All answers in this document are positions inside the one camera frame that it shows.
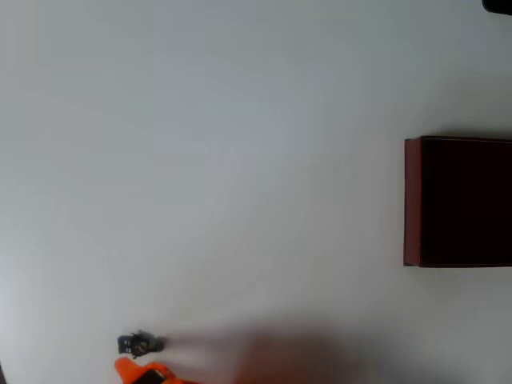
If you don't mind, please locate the small dark grey object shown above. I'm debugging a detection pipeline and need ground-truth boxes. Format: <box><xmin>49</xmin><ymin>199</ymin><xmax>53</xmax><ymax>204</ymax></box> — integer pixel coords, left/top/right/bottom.
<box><xmin>117</xmin><ymin>330</ymin><xmax>167</xmax><ymax>357</ymax></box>

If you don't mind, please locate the dark red open box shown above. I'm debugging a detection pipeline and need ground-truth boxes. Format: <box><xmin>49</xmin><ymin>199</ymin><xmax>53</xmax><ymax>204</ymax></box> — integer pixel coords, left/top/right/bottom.
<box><xmin>403</xmin><ymin>135</ymin><xmax>512</xmax><ymax>269</ymax></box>

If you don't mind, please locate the black object at corner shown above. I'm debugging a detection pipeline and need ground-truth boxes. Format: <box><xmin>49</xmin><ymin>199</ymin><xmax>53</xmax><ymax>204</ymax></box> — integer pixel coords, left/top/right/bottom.
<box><xmin>481</xmin><ymin>0</ymin><xmax>512</xmax><ymax>16</ymax></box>

